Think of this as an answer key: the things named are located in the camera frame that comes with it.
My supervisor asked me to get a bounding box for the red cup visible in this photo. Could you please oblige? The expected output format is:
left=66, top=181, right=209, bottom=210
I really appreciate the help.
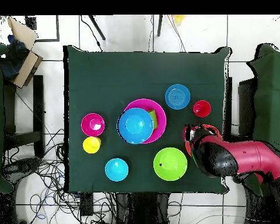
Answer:
left=192, top=100, right=212, bottom=118

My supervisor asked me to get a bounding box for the large magenta bowl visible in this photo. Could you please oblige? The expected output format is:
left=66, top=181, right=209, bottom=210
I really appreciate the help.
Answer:
left=122, top=98, right=167, bottom=145

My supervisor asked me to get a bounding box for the green cup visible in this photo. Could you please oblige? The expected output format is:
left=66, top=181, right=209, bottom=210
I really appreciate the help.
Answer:
left=147, top=109, right=159, bottom=130

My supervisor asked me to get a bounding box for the large blue bowl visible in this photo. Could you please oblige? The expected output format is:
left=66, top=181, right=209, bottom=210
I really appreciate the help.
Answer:
left=117, top=107, right=155, bottom=145

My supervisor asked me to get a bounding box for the small ribbed light blue bowl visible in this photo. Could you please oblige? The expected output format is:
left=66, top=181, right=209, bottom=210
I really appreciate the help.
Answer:
left=104, top=157, right=130, bottom=182

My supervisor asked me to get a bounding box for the small crimson bowl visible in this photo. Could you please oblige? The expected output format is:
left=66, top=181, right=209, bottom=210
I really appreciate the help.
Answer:
left=80, top=113, right=106, bottom=138

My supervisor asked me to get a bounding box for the green bowl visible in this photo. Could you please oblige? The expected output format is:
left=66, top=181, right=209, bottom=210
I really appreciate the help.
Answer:
left=153, top=147, right=188, bottom=182

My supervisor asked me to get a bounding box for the blue straight-sided bowl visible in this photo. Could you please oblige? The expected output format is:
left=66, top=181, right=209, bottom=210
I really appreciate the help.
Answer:
left=164, top=83, right=191, bottom=111

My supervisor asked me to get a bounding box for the dark green tablecloth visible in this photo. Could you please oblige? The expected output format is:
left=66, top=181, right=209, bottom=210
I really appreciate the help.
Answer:
left=62, top=44, right=232, bottom=195

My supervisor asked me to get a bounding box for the yellow cup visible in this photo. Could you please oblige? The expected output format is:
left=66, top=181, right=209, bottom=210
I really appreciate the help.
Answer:
left=82, top=136, right=102, bottom=154

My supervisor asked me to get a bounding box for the black tripod leg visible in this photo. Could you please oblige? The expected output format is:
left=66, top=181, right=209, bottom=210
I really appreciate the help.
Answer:
left=156, top=14, right=164, bottom=37
left=87, top=15, right=106, bottom=41

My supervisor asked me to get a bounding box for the yellow object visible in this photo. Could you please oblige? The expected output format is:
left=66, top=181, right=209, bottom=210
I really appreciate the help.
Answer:
left=173, top=14, right=186, bottom=25

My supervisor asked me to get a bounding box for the black floor box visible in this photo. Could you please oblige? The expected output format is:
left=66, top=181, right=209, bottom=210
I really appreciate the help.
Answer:
left=79, top=192, right=95, bottom=217

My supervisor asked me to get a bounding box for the cardboard box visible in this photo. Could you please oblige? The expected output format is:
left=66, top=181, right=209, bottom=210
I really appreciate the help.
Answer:
left=6, top=17, right=44, bottom=89

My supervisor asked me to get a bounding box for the dark blue cloth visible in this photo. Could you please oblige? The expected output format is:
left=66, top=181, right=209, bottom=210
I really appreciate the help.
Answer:
left=0, top=34, right=30, bottom=80

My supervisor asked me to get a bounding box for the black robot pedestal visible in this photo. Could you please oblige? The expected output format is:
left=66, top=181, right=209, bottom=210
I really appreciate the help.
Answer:
left=115, top=192, right=172, bottom=224

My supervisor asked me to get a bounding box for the cable bundle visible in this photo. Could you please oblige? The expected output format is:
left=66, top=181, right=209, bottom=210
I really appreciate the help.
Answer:
left=2, top=128, right=122, bottom=224

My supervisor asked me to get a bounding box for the black stool frame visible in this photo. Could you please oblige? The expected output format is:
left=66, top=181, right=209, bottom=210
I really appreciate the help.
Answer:
left=3, top=74, right=46, bottom=159

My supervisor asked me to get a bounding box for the black square frame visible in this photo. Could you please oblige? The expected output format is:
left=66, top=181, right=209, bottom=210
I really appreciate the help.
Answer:
left=24, top=15, right=61, bottom=43

